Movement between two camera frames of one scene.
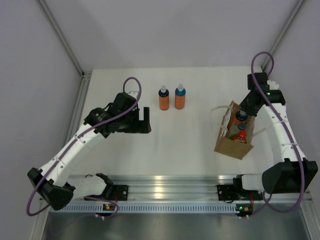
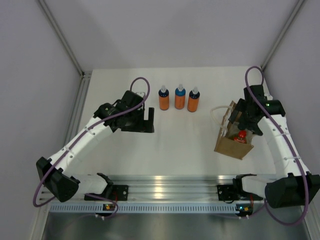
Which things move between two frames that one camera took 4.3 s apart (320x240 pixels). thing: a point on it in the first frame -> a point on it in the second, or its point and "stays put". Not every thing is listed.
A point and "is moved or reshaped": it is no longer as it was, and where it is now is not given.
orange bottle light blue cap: x=180 y=97 stays put
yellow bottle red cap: x=242 y=137 stays put
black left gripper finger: x=146 y=114 -> x=151 y=115
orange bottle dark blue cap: x=164 y=99 stays put
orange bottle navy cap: x=241 y=117 is moved or reshaped
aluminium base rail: x=172 y=187 stays put
